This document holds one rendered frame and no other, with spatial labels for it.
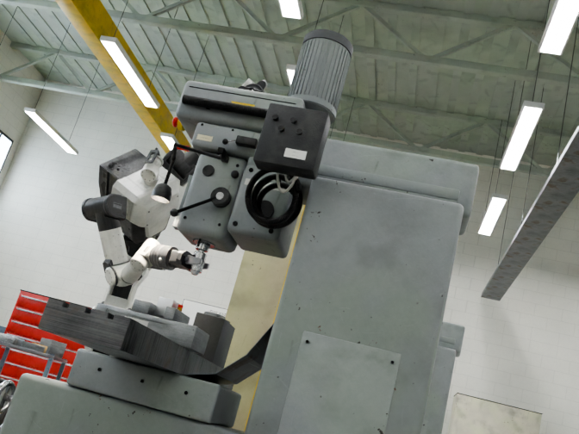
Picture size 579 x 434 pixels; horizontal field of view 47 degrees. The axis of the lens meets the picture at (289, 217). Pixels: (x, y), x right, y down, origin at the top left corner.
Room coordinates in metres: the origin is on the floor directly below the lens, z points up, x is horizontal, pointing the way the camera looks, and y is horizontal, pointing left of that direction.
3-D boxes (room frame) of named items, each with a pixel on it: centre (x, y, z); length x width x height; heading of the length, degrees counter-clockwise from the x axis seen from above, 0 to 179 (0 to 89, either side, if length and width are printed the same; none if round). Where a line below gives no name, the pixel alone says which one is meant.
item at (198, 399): (2.37, 0.27, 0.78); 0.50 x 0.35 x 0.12; 77
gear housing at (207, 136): (2.36, 0.23, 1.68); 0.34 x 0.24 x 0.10; 77
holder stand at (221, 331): (2.77, 0.18, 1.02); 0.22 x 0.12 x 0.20; 169
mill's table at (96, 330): (2.31, 0.29, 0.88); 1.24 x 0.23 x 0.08; 167
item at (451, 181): (2.26, -0.21, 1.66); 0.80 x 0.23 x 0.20; 77
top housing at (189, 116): (2.37, 0.26, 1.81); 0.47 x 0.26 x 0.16; 77
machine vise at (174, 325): (2.23, 0.34, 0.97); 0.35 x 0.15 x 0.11; 76
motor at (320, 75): (2.32, 0.03, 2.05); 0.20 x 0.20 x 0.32
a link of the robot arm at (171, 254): (2.42, 0.36, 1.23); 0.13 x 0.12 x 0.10; 153
